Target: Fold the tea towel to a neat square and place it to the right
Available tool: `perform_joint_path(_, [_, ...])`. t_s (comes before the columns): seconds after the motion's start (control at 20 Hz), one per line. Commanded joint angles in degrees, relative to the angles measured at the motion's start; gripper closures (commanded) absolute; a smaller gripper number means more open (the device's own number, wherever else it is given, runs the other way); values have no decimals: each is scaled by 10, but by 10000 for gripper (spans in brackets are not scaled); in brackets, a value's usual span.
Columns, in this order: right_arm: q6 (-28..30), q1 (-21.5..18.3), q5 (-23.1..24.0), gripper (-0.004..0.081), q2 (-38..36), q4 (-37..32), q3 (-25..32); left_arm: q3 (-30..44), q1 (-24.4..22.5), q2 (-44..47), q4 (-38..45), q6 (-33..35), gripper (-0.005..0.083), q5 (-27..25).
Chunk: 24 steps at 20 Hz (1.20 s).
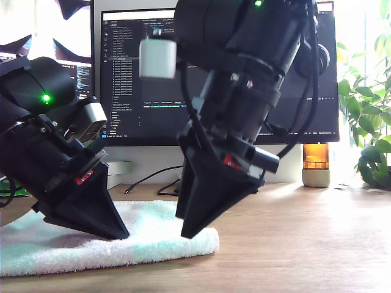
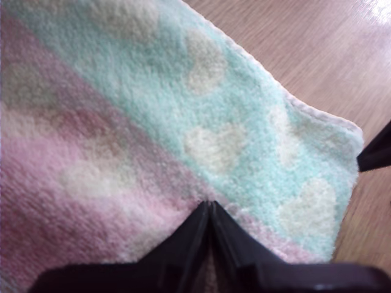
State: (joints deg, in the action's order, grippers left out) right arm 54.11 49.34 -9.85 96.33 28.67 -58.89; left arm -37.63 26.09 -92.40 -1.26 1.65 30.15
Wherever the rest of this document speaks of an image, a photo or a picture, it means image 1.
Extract green plastic packet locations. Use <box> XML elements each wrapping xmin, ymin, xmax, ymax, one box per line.
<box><xmin>0</xmin><ymin>178</ymin><xmax>31</xmax><ymax>198</ymax></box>

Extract black over-ear headphones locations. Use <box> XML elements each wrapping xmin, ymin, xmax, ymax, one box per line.
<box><xmin>317</xmin><ymin>44</ymin><xmax>331</xmax><ymax>77</ymax></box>

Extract black monitor showing terminal windows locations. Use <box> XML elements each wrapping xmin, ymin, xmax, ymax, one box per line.
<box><xmin>0</xmin><ymin>0</ymin><xmax>97</xmax><ymax>101</ymax></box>

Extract black camera cable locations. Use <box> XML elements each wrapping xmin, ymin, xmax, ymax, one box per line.
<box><xmin>180</xmin><ymin>60</ymin><xmax>221</xmax><ymax>165</ymax></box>

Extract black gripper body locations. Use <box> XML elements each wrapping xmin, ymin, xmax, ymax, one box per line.
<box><xmin>0</xmin><ymin>117</ymin><xmax>108</xmax><ymax>213</ymax></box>
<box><xmin>186</xmin><ymin>51</ymin><xmax>285</xmax><ymax>181</ymax></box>

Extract black monitor showing code editor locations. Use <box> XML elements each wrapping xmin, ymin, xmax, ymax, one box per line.
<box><xmin>98</xmin><ymin>2</ymin><xmax>340</xmax><ymax>147</ymax></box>

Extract black usb cable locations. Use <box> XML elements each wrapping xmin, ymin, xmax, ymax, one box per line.
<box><xmin>123</xmin><ymin>165</ymin><xmax>184</xmax><ymax>196</ymax></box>

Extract amber glass jar pale base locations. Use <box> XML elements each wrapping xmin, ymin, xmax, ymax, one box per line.
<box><xmin>301</xmin><ymin>142</ymin><xmax>332</xmax><ymax>187</ymax></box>

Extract long white box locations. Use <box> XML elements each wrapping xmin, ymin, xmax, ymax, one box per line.
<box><xmin>107</xmin><ymin>161</ymin><xmax>134</xmax><ymax>176</ymax></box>

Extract green leafy houseplant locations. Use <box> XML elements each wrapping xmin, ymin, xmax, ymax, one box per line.
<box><xmin>335</xmin><ymin>0</ymin><xmax>391</xmax><ymax>190</ymax></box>

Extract mint and pink tea towel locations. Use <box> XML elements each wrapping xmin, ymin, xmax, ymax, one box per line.
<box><xmin>0</xmin><ymin>200</ymin><xmax>220</xmax><ymax>277</ymax></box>

